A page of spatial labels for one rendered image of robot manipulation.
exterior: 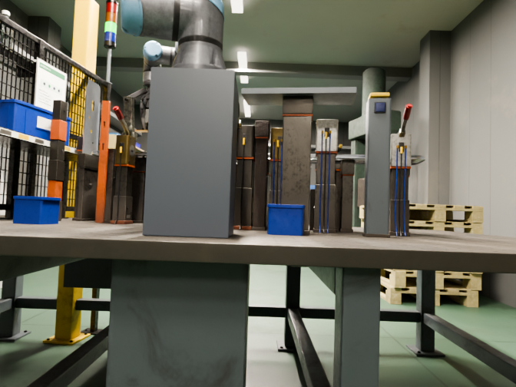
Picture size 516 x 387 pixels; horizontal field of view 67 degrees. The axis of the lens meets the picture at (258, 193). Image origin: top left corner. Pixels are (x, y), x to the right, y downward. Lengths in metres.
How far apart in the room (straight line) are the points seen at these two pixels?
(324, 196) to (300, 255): 0.66
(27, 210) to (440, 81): 4.91
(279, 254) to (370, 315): 0.23
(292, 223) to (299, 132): 0.32
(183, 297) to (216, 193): 0.24
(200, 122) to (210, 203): 0.19
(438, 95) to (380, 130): 4.19
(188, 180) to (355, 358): 0.53
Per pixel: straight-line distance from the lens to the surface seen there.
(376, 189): 1.29
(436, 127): 5.38
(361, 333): 0.88
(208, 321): 0.90
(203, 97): 0.96
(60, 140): 1.82
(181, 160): 0.94
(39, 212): 1.45
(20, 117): 1.78
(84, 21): 2.71
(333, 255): 0.80
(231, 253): 0.78
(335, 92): 1.30
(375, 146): 1.30
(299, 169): 1.28
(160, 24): 1.09
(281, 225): 1.16
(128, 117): 1.70
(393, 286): 3.79
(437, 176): 5.29
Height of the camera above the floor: 0.76
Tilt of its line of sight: 3 degrees up
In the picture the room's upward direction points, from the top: 2 degrees clockwise
